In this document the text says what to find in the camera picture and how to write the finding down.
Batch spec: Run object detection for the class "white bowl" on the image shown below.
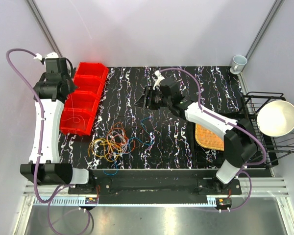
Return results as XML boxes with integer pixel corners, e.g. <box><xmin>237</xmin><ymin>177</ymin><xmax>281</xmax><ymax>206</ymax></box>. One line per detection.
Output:
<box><xmin>256</xmin><ymin>100</ymin><xmax>294</xmax><ymax>137</ymax></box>

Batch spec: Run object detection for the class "white mug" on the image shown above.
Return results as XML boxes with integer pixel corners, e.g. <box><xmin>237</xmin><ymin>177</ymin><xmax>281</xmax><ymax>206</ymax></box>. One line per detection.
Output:
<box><xmin>230</xmin><ymin>55</ymin><xmax>248</xmax><ymax>74</ymax></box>

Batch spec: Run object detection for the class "brown cable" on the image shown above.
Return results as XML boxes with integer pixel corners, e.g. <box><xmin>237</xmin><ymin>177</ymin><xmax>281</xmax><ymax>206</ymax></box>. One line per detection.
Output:
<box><xmin>122</xmin><ymin>126</ymin><xmax>157</xmax><ymax>147</ymax></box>

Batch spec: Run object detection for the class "black wire dish rack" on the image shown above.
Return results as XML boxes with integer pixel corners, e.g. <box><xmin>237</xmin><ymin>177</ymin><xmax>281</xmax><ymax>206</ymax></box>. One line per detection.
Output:
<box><xmin>240</xmin><ymin>92</ymin><xmax>294</xmax><ymax>158</ymax></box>

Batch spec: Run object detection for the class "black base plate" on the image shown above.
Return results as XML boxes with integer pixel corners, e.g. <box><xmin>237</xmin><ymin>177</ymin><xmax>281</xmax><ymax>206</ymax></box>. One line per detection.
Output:
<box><xmin>69</xmin><ymin>169</ymin><xmax>242</xmax><ymax>196</ymax></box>

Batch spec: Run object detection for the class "purple left arm hose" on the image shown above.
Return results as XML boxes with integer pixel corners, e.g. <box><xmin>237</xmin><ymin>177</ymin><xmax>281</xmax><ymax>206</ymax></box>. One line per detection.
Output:
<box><xmin>6</xmin><ymin>48</ymin><xmax>94</xmax><ymax>233</ymax></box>

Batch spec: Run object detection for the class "woven bamboo tray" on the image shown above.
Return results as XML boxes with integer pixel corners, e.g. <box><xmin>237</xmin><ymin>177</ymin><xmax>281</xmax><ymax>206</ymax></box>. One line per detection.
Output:
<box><xmin>195</xmin><ymin>124</ymin><xmax>224</xmax><ymax>151</ymax></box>

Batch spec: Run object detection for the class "red storage bin row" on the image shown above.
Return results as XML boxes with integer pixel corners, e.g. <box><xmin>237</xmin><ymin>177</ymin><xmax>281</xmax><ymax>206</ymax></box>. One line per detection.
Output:
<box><xmin>60</xmin><ymin>62</ymin><xmax>109</xmax><ymax>136</ymax></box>

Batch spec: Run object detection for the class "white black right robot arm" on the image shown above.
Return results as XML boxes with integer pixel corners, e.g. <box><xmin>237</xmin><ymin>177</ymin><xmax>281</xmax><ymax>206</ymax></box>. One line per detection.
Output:
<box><xmin>135</xmin><ymin>76</ymin><xmax>258</xmax><ymax>194</ymax></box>

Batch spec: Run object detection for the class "orange cable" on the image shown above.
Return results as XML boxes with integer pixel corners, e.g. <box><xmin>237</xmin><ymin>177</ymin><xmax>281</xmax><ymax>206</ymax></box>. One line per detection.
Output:
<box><xmin>105</xmin><ymin>122</ymin><xmax>128</xmax><ymax>162</ymax></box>

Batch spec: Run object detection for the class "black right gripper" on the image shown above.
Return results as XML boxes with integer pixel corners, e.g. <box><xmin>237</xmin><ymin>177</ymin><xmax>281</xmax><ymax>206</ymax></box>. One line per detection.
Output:
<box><xmin>134</xmin><ymin>86</ymin><xmax>172</xmax><ymax>111</ymax></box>

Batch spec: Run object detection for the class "yellow cable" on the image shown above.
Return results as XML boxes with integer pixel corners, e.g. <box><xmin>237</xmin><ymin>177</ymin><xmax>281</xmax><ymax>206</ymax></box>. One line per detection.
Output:
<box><xmin>88</xmin><ymin>138</ymin><xmax>124</xmax><ymax>161</ymax></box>

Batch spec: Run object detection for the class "purple right arm hose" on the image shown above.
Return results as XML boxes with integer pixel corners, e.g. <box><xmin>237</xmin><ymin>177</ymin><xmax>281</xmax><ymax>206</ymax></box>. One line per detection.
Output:
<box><xmin>159</xmin><ymin>68</ymin><xmax>267</xmax><ymax>212</ymax></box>

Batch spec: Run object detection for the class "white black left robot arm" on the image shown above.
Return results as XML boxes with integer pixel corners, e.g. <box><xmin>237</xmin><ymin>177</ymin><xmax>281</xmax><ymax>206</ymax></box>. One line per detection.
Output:
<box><xmin>20</xmin><ymin>52</ymin><xmax>96</xmax><ymax>194</ymax></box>

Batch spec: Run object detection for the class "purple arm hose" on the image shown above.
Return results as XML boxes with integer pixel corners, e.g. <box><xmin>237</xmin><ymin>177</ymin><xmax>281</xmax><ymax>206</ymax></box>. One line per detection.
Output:
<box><xmin>6</xmin><ymin>48</ymin><xmax>94</xmax><ymax>233</ymax></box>
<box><xmin>159</xmin><ymin>68</ymin><xmax>267</xmax><ymax>212</ymax></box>

